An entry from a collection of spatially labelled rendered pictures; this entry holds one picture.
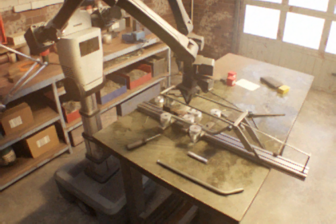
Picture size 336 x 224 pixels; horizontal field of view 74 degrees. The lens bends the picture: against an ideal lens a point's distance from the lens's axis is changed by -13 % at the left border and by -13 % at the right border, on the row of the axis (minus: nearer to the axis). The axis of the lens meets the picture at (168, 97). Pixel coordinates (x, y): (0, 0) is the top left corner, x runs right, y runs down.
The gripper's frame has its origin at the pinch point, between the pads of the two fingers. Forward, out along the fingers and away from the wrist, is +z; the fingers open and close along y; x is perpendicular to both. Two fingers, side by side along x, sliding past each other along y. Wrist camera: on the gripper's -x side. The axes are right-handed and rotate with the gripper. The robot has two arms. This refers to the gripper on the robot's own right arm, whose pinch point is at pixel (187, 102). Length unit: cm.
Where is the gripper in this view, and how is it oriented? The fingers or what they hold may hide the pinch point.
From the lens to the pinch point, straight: 111.0
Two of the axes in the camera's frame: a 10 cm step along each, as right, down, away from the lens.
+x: -7.8, -3.3, 5.4
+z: -0.2, 8.6, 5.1
